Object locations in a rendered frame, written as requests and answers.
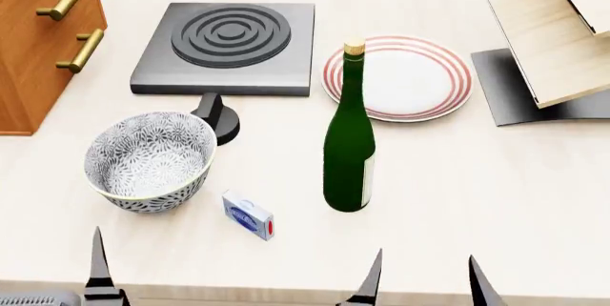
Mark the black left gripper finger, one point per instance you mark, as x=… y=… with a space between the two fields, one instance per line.
x=100 y=277

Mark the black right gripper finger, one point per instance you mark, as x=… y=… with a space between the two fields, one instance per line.
x=369 y=291
x=482 y=291

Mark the green wine bottle with cork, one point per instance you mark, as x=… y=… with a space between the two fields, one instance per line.
x=348 y=148

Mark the brown wooden drawer cabinet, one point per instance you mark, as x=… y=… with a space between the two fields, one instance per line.
x=28 y=70

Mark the light wood cabinet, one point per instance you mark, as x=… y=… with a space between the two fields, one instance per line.
x=548 y=45

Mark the grey floral patterned bowl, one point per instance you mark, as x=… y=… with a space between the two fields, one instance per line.
x=148 y=163

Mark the small blue white box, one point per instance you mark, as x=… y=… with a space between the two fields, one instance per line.
x=245 y=214

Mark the black stove knob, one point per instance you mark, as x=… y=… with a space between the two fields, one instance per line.
x=224 y=120

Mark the white plate with red rings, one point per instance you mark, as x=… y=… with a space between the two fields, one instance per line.
x=410 y=84

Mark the dark grey electric hot plate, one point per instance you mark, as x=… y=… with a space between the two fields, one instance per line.
x=157 y=73

